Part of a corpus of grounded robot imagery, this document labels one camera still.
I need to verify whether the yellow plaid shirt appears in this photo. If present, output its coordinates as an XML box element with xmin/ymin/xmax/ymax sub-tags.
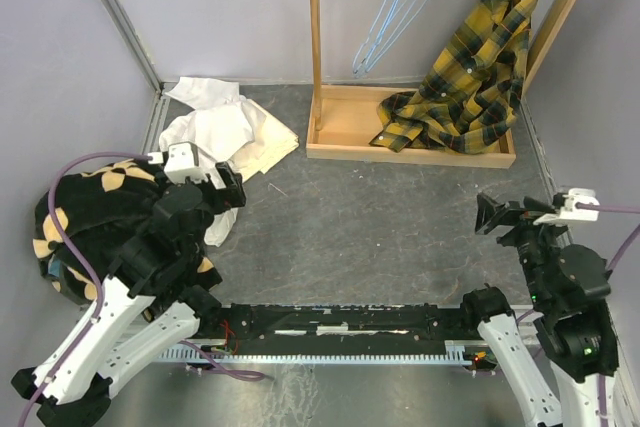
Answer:
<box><xmin>369</xmin><ymin>0</ymin><xmax>539</xmax><ymax>155</ymax></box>

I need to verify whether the wooden clothes rack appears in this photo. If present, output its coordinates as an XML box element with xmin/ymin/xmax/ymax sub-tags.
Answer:
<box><xmin>306</xmin><ymin>0</ymin><xmax>576</xmax><ymax>169</ymax></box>

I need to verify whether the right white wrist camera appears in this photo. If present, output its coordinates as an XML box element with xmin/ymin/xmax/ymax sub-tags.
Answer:
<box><xmin>533</xmin><ymin>188</ymin><xmax>600</xmax><ymax>226</ymax></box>

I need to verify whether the white slotted cable duct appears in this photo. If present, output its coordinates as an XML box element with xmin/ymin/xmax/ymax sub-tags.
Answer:
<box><xmin>154</xmin><ymin>339</ymin><xmax>481</xmax><ymax>364</ymax></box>

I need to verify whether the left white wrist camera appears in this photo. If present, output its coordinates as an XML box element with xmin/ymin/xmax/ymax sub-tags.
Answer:
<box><xmin>147</xmin><ymin>141</ymin><xmax>209</xmax><ymax>185</ymax></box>

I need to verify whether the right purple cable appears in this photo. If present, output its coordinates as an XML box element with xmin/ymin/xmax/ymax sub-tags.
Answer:
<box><xmin>514</xmin><ymin>204</ymin><xmax>640</xmax><ymax>427</ymax></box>

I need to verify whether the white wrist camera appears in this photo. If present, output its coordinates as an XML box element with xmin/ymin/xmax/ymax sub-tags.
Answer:
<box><xmin>147</xmin><ymin>141</ymin><xmax>209</xmax><ymax>185</ymax></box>
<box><xmin>533</xmin><ymin>188</ymin><xmax>600</xmax><ymax>226</ymax></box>

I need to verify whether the black floral blanket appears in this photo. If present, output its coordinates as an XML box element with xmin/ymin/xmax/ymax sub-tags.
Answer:
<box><xmin>33</xmin><ymin>159</ymin><xmax>221</xmax><ymax>321</ymax></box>

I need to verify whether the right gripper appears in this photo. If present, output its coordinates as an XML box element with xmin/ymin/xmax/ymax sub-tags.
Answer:
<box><xmin>473</xmin><ymin>191</ymin><xmax>575</xmax><ymax>305</ymax></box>

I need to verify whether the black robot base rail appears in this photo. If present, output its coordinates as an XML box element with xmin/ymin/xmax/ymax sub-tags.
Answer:
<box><xmin>195</xmin><ymin>287</ymin><xmax>513</xmax><ymax>357</ymax></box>

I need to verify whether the aluminium corner post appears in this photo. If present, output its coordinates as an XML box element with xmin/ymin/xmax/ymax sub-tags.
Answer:
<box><xmin>101</xmin><ymin>0</ymin><xmax>163</xmax><ymax>92</ymax></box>

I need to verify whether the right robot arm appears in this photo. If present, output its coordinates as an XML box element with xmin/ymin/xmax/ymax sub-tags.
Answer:
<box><xmin>458</xmin><ymin>188</ymin><xmax>619</xmax><ymax>426</ymax></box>

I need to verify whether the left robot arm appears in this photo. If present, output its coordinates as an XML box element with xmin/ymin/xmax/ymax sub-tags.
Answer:
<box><xmin>12</xmin><ymin>156</ymin><xmax>246</xmax><ymax>426</ymax></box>

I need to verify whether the white shirt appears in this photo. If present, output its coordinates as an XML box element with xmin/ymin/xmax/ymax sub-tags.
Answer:
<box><xmin>158</xmin><ymin>75</ymin><xmax>301</xmax><ymax>248</ymax></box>

